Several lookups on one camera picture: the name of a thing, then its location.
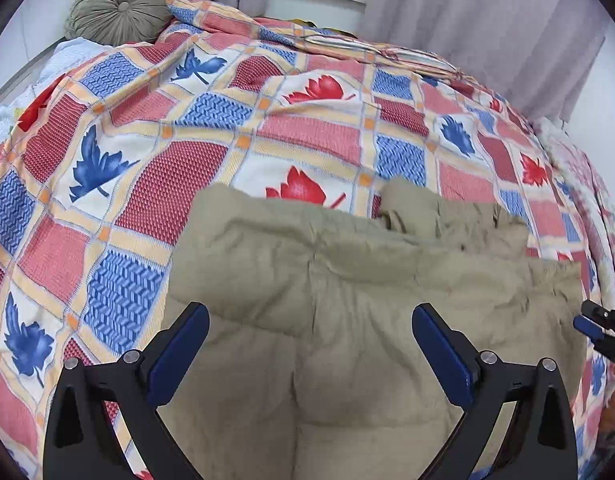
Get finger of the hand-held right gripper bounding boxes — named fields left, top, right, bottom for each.
left=581, top=300, right=615, bottom=323
left=573, top=316, right=615, bottom=357

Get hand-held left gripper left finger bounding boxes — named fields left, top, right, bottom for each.
left=42, top=301, right=210, bottom=480

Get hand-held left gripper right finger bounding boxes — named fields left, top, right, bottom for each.
left=411, top=302, right=581, bottom=480

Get khaki puffer jacket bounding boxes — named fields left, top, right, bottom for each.
left=157, top=177, right=595, bottom=480

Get pink floral quilt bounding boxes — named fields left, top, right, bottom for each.
left=532, top=117, right=615, bottom=311

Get leaf-patterned checkered bedspread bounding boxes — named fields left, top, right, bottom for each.
left=0, top=0, right=615, bottom=480

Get pink striped pillow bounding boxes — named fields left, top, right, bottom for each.
left=297, top=27, right=468, bottom=81

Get wide grey curtain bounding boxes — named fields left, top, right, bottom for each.
left=357, top=0, right=615, bottom=121

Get light blue pillow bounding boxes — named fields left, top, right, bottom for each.
left=0, top=37, right=113, bottom=146

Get green round pleated cushion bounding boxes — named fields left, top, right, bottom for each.
left=64, top=0, right=180, bottom=46

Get white windowsill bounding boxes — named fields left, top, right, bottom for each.
left=264, top=0, right=371, bottom=36

